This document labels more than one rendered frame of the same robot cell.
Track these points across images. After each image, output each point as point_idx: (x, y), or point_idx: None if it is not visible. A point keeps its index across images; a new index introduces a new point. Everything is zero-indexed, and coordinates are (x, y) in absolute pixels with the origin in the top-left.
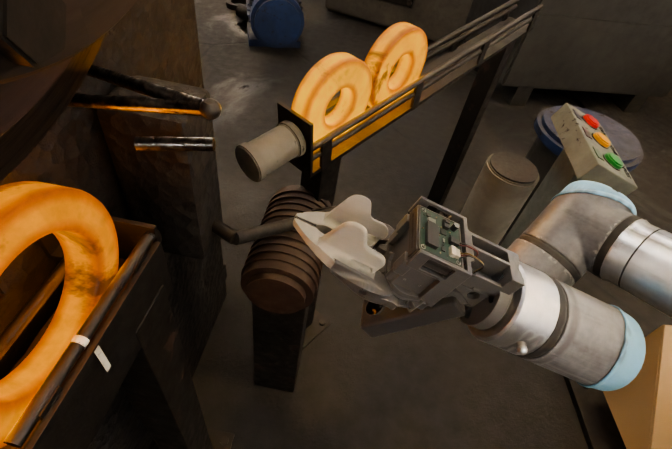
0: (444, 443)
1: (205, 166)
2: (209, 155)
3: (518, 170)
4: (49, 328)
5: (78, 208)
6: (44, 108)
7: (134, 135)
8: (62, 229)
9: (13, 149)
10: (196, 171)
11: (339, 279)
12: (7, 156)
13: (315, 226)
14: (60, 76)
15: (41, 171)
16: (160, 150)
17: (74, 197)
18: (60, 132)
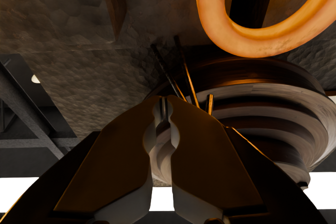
0: None
1: None
2: None
3: None
4: None
5: (218, 32)
6: (218, 93)
7: (121, 5)
8: (233, 29)
9: (237, 88)
10: None
11: (248, 141)
12: (240, 88)
13: (166, 119)
14: (205, 98)
15: None
16: (212, 104)
17: (216, 39)
18: (153, 5)
